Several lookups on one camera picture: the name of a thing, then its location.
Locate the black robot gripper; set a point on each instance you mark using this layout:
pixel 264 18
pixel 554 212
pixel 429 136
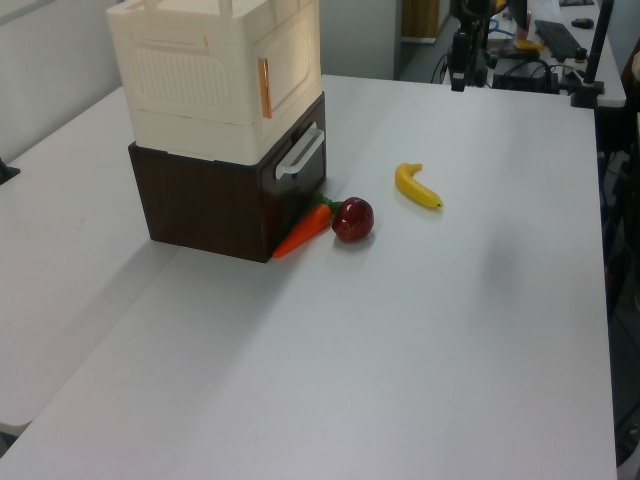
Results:
pixel 475 15

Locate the cream cabinet door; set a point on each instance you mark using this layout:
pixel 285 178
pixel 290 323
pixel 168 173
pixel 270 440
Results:
pixel 292 60

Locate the cream plastic cabinet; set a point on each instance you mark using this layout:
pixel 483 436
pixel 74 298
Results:
pixel 175 75

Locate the black equipment box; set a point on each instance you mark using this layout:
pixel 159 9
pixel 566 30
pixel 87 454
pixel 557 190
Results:
pixel 525 75

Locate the small yellow object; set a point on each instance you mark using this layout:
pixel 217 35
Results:
pixel 527 46

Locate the wooden background panel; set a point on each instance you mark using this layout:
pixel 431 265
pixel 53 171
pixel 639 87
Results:
pixel 420 17

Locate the black computer keyboard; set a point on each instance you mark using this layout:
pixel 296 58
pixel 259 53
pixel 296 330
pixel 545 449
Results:
pixel 556 39

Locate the small black round knob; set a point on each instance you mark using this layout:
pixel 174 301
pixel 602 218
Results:
pixel 580 55

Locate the black computer mouse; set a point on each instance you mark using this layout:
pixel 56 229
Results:
pixel 582 22

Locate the black pole with clamp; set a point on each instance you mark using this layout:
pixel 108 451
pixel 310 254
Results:
pixel 595 55

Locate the yellow toy banana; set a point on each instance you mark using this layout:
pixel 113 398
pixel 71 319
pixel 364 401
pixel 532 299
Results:
pixel 415 190

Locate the red toy apple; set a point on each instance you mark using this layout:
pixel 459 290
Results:
pixel 353 220

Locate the black tripod stand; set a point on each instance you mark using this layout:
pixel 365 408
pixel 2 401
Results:
pixel 622 225

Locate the orange toy carrot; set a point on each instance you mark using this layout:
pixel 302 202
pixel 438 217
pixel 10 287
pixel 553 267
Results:
pixel 305 230

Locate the dark brown drawer box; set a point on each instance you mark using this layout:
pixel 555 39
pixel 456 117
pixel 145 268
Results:
pixel 200 205

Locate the black table clamp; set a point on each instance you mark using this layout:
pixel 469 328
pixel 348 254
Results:
pixel 7 172

